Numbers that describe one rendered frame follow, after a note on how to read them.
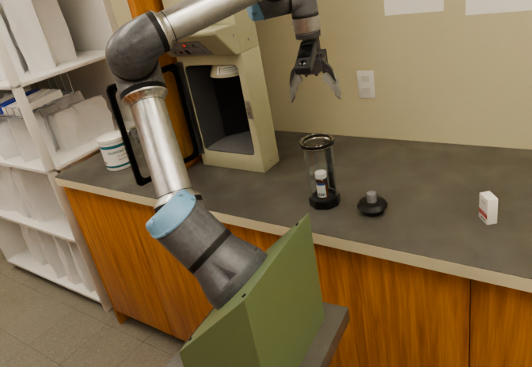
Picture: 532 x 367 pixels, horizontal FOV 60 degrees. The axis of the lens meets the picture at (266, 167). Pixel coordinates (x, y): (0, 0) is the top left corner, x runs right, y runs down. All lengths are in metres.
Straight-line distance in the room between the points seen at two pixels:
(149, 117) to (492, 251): 0.91
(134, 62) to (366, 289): 0.93
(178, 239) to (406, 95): 1.21
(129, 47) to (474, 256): 0.96
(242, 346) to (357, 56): 1.34
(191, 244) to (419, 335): 0.83
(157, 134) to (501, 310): 0.96
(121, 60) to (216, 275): 0.51
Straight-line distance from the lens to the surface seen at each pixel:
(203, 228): 0.93
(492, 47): 1.77
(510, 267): 1.26
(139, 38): 1.07
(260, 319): 0.83
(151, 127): 1.13
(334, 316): 1.12
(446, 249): 1.30
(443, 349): 1.52
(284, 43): 2.06
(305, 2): 1.31
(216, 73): 1.77
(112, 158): 2.17
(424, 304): 1.42
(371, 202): 1.43
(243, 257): 0.92
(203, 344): 0.91
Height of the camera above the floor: 1.71
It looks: 25 degrees down
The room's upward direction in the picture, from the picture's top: 11 degrees counter-clockwise
